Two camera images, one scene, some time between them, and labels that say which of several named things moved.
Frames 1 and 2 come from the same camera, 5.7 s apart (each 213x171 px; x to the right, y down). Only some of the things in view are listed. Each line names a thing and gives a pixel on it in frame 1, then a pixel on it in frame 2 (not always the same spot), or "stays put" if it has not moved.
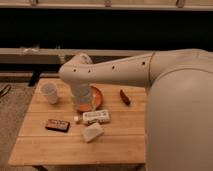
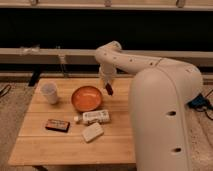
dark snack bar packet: (58, 125) stays put
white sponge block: (92, 131) stays put
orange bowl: (96, 101) stays put
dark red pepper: (125, 97) -> (109, 89)
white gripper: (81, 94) -> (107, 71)
